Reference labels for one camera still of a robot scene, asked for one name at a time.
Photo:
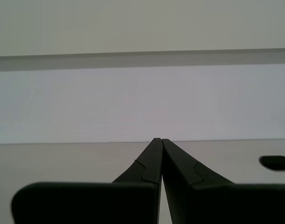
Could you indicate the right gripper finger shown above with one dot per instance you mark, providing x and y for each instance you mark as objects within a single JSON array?
[
  {"x": 91, "y": 203},
  {"x": 221, "y": 203}
]

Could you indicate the black oval table grommet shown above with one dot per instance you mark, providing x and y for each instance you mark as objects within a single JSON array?
[{"x": 276, "y": 163}]

